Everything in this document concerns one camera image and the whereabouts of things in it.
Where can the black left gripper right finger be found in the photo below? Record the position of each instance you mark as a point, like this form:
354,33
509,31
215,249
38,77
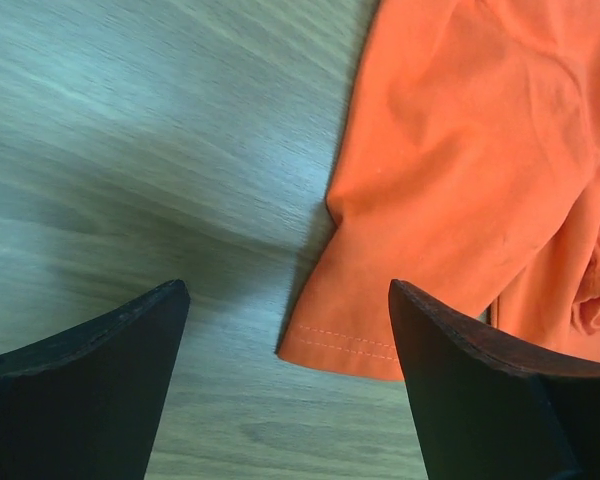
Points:
487,405

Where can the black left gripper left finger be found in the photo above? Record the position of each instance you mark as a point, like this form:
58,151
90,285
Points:
86,403

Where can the orange t shirt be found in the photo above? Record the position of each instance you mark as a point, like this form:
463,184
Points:
470,167

